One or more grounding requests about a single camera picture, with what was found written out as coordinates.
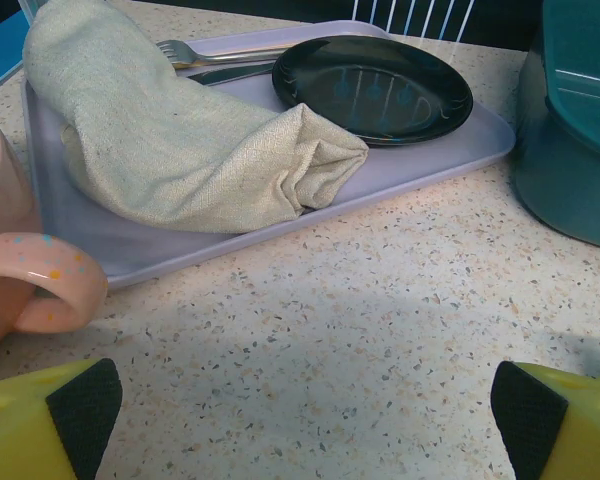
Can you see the beige cloth napkin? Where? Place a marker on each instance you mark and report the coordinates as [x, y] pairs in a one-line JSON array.
[[155, 140]]

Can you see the teal plastic bin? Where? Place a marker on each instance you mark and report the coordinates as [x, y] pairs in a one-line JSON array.
[[570, 175]]

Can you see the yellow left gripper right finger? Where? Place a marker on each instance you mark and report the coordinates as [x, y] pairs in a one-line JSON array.
[[580, 440]]

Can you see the pink speckled ceramic mug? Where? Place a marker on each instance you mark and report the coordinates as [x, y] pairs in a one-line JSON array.
[[2, 200]]

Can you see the silver metal knife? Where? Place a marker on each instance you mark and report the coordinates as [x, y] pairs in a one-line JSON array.
[[220, 76]]

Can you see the silver metal fork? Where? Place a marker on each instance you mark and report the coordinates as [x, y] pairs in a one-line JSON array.
[[180, 50]]

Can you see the black round plate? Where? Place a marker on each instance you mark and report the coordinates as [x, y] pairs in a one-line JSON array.
[[370, 90]]

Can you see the lavender plastic tray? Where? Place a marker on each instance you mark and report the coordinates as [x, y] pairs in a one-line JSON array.
[[180, 250]]

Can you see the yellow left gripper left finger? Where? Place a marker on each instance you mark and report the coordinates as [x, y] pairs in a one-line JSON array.
[[20, 435]]

